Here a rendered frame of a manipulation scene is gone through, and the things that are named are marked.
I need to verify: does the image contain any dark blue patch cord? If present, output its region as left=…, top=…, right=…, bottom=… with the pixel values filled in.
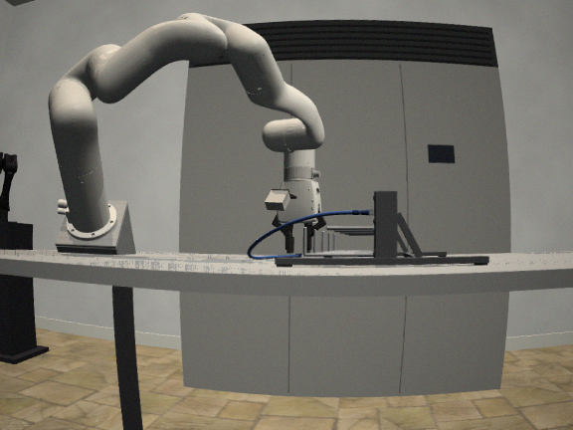
left=248, top=210, right=360, bottom=260

